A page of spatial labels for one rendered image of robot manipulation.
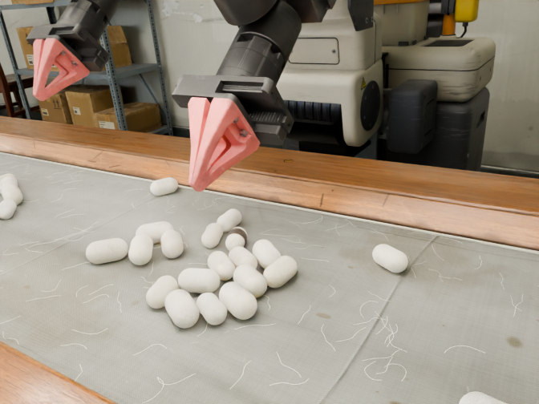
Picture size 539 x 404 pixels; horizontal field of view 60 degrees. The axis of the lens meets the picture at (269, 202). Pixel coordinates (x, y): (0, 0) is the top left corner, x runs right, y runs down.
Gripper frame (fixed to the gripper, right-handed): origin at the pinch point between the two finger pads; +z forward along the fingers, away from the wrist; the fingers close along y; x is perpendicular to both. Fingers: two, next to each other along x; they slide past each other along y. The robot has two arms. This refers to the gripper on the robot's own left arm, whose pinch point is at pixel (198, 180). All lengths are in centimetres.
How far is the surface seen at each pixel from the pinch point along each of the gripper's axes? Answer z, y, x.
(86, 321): 14.3, -2.8, -1.5
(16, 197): 4.4, -29.4, 4.8
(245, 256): 4.6, 5.2, 3.6
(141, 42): -161, -221, 143
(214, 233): 2.8, 0.0, 5.5
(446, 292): 2.3, 21.1, 7.7
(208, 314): 10.6, 6.7, -0.4
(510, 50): -148, 9, 137
